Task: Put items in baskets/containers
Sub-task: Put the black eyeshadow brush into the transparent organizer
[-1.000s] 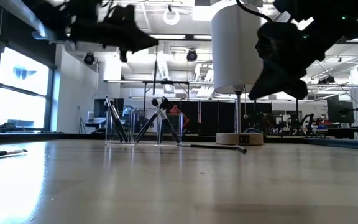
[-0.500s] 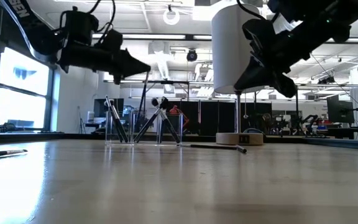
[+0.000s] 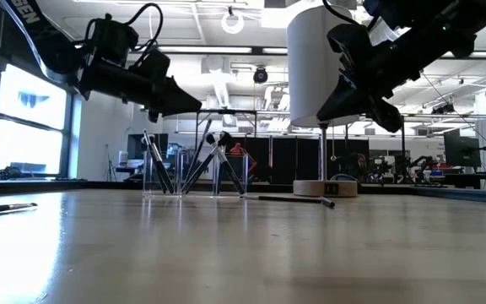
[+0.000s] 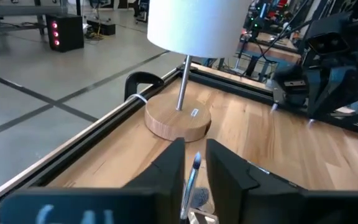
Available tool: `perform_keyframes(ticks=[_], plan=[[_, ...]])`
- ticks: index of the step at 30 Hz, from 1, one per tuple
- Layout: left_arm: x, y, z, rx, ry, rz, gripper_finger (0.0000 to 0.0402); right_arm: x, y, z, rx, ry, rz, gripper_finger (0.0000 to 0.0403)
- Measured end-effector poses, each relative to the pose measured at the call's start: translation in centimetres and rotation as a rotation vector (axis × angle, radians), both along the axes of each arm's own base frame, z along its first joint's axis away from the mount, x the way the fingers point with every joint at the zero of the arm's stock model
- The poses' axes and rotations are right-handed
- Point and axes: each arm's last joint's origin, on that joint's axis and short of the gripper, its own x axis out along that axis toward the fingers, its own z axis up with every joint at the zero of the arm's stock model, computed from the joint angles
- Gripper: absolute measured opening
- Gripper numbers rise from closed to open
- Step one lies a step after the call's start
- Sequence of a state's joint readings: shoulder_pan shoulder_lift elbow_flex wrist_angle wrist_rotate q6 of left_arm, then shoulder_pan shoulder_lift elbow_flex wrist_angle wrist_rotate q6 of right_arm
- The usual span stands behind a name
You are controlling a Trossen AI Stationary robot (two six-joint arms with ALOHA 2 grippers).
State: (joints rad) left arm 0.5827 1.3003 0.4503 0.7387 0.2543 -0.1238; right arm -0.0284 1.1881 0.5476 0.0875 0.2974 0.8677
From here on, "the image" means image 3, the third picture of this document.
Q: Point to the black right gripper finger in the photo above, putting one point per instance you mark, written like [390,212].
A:
[386,116]
[344,103]

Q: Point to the large fluffy head makeup brush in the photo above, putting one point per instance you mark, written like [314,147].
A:
[160,162]

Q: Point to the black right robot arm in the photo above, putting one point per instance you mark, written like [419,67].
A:
[437,29]

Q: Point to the dark wide monitor screen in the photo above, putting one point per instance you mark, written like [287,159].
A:
[135,148]

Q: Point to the person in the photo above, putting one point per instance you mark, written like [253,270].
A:
[359,162]

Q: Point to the white shade table lamp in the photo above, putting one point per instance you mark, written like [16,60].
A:
[306,63]

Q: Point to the long ceiling light strip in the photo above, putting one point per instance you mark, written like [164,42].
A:
[209,49]

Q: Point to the clear acrylic organizer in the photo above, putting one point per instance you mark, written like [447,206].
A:
[177,188]

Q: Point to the red desk lamp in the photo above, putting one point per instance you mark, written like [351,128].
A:
[238,148]

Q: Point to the black partition panels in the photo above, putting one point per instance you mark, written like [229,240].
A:
[293,160]

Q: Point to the black computer monitor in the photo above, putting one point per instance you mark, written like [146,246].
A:
[461,148]

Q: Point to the black ceiling spotlight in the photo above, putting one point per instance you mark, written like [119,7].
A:
[260,75]

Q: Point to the long thin black brush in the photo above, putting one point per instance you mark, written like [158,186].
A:
[289,199]

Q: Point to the large window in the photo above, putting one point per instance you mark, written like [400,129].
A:
[28,135]

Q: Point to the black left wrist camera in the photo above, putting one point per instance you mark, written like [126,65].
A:
[114,40]

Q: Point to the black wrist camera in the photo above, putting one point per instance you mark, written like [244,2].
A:
[114,40]
[348,42]

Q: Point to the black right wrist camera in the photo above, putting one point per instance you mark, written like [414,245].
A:
[348,42]

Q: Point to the black metal frame rig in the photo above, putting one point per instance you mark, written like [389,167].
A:
[234,111]

